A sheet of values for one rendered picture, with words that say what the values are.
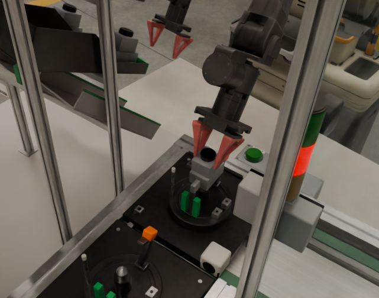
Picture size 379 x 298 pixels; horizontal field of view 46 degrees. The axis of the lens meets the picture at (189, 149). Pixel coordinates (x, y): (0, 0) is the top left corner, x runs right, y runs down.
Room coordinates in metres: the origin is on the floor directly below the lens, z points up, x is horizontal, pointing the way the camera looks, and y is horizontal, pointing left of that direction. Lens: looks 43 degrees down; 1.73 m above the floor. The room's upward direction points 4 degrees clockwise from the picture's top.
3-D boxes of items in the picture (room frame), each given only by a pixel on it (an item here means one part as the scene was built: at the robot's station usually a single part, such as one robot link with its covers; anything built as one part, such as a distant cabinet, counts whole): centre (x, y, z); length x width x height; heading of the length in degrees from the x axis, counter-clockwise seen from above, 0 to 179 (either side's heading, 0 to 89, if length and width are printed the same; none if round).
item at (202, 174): (0.63, -0.03, 1.09); 0.08 x 0.04 x 0.07; 148
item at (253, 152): (0.81, -0.16, 0.96); 0.04 x 0.04 x 0.02
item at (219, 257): (0.50, -0.07, 0.97); 0.05 x 0.05 x 0.04; 58
